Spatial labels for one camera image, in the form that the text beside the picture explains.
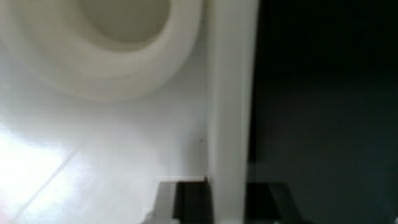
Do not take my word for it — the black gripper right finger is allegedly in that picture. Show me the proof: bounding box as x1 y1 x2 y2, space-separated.
246 182 308 224

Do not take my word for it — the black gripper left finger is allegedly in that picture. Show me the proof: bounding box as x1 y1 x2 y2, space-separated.
155 181 214 224

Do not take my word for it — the white square tabletop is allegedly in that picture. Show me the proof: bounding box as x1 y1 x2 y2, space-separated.
0 0 260 224

